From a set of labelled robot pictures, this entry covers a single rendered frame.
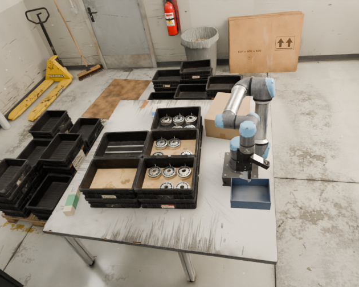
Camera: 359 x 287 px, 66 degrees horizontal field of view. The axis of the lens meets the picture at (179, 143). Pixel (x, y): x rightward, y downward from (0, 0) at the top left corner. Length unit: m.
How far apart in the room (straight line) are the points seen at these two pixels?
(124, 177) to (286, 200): 1.59
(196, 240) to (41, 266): 1.66
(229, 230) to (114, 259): 1.25
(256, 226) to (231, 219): 0.16
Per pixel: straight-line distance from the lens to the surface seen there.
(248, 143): 1.35
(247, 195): 1.55
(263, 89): 1.72
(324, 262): 2.65
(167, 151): 2.17
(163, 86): 3.83
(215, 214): 1.92
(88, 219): 2.15
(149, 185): 1.98
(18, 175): 3.07
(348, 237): 2.81
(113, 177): 2.13
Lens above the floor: 2.33
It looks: 43 degrees down
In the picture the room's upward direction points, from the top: 12 degrees counter-clockwise
